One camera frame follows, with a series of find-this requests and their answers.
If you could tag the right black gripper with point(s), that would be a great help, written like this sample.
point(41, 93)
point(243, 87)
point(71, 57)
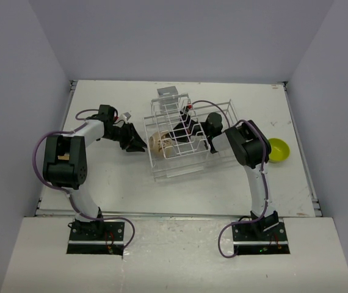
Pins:
point(184, 132)

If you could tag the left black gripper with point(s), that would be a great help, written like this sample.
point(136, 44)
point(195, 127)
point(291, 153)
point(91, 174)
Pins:
point(132, 143)

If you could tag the white wire dish rack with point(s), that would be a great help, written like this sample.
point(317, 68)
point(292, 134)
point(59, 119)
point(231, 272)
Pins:
point(192, 156)

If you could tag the beige bowl with drawing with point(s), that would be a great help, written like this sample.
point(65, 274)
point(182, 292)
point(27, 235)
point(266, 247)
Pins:
point(161, 144)

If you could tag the yellow-green bowl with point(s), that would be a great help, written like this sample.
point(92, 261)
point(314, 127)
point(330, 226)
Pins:
point(280, 150)

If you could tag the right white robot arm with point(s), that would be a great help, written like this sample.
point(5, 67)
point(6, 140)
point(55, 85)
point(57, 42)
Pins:
point(250, 148)

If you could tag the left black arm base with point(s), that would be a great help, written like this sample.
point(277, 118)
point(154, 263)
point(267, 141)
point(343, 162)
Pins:
point(96, 238)

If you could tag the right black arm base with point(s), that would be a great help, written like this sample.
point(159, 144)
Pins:
point(246, 241)

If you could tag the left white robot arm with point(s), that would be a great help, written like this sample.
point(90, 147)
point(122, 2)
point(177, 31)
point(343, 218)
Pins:
point(60, 157)

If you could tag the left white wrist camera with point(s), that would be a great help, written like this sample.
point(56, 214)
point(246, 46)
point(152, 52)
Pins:
point(125, 116)

